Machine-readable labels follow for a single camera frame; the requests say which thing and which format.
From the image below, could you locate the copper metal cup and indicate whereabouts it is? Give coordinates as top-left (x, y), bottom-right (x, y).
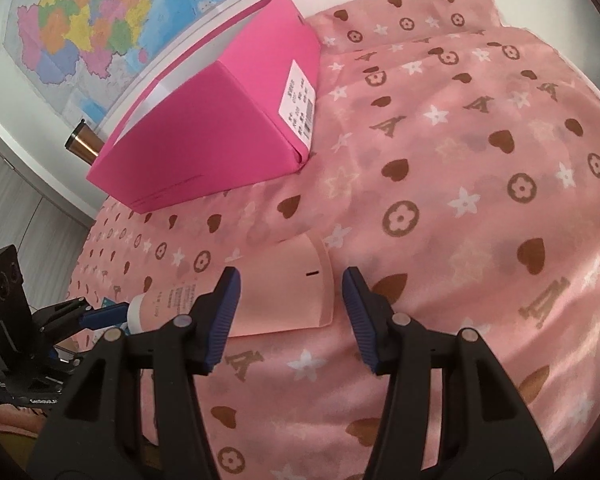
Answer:
top-left (65, 119), bottom-right (101, 165)

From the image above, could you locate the pink printed pillow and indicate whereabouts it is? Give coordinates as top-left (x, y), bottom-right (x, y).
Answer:
top-left (305, 0), bottom-right (503, 53)

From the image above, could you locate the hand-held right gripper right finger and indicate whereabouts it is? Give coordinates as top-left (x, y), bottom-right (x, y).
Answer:
top-left (342, 266), bottom-right (553, 480)

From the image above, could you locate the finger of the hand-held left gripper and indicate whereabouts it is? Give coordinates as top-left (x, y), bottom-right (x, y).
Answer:
top-left (32, 297), bottom-right (131, 332)
top-left (45, 342), bottom-right (90, 368)

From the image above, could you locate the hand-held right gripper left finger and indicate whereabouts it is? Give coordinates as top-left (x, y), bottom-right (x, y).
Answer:
top-left (27, 266), bottom-right (242, 480)

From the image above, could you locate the pink tube with white cap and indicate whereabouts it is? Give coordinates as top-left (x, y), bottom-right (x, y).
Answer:
top-left (126, 232), bottom-right (337, 338)

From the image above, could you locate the person's left forearm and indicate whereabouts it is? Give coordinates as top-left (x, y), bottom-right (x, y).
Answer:
top-left (0, 402), bottom-right (48, 436)

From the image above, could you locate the colourful wall map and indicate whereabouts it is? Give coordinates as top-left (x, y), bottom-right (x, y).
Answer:
top-left (2, 0), bottom-right (301, 126)

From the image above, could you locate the pink cardboard box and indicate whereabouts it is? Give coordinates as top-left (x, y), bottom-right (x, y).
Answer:
top-left (86, 0), bottom-right (322, 215)

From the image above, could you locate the pink printed blanket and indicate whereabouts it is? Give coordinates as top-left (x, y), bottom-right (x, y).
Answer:
top-left (70, 25), bottom-right (600, 480)

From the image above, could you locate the grey wardrobe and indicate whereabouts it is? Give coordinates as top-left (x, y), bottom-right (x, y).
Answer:
top-left (0, 125), bottom-right (93, 286)

